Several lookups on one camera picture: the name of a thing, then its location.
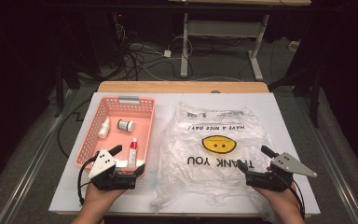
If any white metal frame desk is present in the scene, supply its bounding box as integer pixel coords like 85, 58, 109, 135
167, 0, 312, 81

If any person's left hand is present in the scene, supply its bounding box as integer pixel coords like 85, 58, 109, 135
83, 183, 127, 216

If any black floor cable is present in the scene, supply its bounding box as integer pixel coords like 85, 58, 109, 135
57, 98, 91, 159

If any hand-held gripper black cable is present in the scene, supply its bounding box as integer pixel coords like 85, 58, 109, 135
288, 178, 306, 218
77, 155, 102, 206

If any metal floor rail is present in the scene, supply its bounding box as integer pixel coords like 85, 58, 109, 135
0, 90, 76, 224
295, 96, 358, 224

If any tangle of floor cables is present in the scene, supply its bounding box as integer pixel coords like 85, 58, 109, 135
115, 22, 200, 82

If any red and white tube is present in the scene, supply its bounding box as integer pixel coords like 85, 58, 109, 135
127, 137, 139, 168

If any black computer tower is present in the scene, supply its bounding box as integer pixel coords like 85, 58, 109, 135
110, 11, 130, 64

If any clear plastic bag smiley print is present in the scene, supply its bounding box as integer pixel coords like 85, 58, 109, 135
149, 102, 283, 224

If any small white jar green label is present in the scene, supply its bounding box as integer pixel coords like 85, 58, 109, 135
117, 119, 136, 133

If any person's right hand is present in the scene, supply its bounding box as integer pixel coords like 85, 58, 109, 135
253, 186, 301, 217

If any left hand-held gripper black cable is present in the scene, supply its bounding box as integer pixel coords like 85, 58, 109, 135
77, 155, 102, 206

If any right hand-held gripper black cable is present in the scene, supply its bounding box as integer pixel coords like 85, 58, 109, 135
288, 178, 306, 218

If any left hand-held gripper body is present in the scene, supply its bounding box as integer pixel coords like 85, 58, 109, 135
88, 147, 138, 191

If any pink perforated plastic basket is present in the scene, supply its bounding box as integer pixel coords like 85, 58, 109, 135
75, 95, 157, 177

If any black metal stand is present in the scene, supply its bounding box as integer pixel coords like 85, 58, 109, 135
268, 62, 321, 129

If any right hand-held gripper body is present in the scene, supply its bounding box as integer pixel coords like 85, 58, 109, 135
245, 151, 318, 192

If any white dropper bottle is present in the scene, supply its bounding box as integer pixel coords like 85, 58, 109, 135
97, 118, 111, 139

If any white board table cover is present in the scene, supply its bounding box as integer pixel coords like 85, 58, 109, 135
48, 91, 321, 216

